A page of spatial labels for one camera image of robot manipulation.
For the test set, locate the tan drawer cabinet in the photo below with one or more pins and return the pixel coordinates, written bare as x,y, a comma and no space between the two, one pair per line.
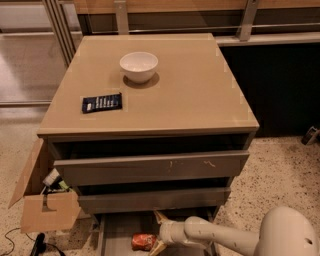
192,104

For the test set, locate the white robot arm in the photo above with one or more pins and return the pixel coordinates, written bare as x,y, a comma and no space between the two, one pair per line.
283,231

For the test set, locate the metal railing frame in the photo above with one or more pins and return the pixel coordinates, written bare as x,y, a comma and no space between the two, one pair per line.
233,22

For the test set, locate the items inside cardboard box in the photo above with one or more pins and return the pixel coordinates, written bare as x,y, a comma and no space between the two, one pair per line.
53,183

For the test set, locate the dark object on floor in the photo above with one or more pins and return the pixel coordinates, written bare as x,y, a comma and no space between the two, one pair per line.
311,135

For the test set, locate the middle grey drawer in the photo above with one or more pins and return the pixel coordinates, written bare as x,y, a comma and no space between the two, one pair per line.
154,200

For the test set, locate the brown cardboard box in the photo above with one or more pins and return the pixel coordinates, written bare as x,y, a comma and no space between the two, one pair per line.
42,213

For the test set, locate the top grey drawer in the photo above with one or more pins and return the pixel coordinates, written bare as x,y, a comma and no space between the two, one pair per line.
151,168

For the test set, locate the bottom grey open drawer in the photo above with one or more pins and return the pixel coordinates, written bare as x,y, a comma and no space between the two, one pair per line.
117,230

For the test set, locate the white ceramic bowl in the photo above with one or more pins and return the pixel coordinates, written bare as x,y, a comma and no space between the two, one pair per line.
139,67

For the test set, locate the red coke can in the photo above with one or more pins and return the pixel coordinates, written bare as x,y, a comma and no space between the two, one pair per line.
143,242

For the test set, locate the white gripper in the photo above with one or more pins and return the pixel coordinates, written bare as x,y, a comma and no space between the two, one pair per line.
167,230

